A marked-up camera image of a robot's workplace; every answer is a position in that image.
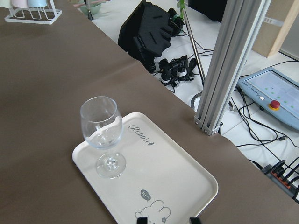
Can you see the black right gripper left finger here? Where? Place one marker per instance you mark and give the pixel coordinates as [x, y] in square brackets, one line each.
[142, 220]

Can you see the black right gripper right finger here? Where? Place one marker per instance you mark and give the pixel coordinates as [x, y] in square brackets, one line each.
[194, 220]

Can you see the cream rabbit serving tray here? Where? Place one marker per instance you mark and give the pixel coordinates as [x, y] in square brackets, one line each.
[161, 181]

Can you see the clear wine glass on tray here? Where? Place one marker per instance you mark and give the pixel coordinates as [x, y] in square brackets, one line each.
[102, 127]

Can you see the blue teach pendant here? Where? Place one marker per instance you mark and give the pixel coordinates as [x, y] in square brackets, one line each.
[274, 92]

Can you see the black foam case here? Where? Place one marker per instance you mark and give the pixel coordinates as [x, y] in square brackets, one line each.
[147, 32]

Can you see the white mug rack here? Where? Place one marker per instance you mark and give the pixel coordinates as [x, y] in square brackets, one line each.
[36, 15]

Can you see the light blue mug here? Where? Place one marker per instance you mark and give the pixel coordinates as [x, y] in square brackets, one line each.
[37, 3]

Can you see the pink mug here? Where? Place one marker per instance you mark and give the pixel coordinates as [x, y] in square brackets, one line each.
[20, 3]

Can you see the aluminium frame post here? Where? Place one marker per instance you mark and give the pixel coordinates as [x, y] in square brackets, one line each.
[240, 25]

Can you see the green handled grabber stick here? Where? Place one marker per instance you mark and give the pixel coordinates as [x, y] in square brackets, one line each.
[181, 5]

